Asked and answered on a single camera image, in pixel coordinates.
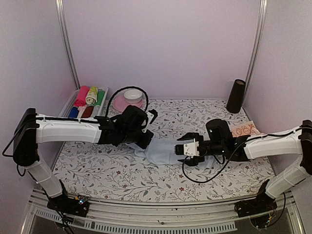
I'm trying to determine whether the orange patterned towel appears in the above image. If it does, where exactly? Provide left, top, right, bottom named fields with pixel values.
left=230, top=121, right=262, bottom=137

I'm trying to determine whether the pink rolled towel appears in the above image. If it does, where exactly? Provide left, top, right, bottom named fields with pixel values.
left=74, top=86, right=90, bottom=107

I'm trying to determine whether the green rolled towel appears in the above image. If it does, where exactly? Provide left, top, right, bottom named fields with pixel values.
left=94, top=90, right=105, bottom=106

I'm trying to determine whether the light blue towel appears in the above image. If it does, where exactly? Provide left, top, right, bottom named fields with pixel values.
left=129, top=138, right=220, bottom=170

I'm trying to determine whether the yellow-green rolled towel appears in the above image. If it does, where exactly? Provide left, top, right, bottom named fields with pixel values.
left=85, top=86, right=98, bottom=105

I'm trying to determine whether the left black cable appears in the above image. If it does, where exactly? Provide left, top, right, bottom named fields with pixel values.
left=107, top=86, right=149, bottom=117

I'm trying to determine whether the dark brown cylinder cup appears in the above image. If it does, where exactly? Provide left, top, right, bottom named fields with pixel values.
left=226, top=79, right=246, bottom=114

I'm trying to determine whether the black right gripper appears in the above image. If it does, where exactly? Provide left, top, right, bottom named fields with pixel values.
left=179, top=133, right=225, bottom=167

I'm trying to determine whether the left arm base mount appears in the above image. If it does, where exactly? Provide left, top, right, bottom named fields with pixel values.
left=46, top=193, right=90, bottom=217

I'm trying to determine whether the white bowl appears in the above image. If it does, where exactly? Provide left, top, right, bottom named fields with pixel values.
left=123, top=89, right=142, bottom=104

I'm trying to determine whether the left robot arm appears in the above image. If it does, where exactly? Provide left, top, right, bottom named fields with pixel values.
left=13, top=105, right=157, bottom=212

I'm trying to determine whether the right black cable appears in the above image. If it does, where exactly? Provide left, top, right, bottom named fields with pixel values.
left=182, top=138, right=249, bottom=184

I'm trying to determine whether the pink plate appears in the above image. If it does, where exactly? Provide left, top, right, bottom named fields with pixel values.
left=113, top=95, right=143, bottom=112

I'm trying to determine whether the black cable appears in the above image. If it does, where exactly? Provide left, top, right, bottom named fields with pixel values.
left=107, top=86, right=149, bottom=117
left=182, top=138, right=249, bottom=184

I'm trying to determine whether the brown rolled towel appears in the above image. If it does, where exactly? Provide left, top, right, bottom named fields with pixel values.
left=81, top=105, right=94, bottom=118

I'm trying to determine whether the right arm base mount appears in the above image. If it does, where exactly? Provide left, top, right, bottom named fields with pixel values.
left=234, top=195, right=277, bottom=217

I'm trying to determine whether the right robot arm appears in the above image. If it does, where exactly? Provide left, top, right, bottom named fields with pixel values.
left=175, top=119, right=312, bottom=213

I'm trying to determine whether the blue rolled towel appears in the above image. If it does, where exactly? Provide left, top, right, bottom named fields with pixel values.
left=68, top=107, right=79, bottom=118

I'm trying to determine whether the white plastic basket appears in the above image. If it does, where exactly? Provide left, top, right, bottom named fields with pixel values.
left=59, top=86, right=109, bottom=118

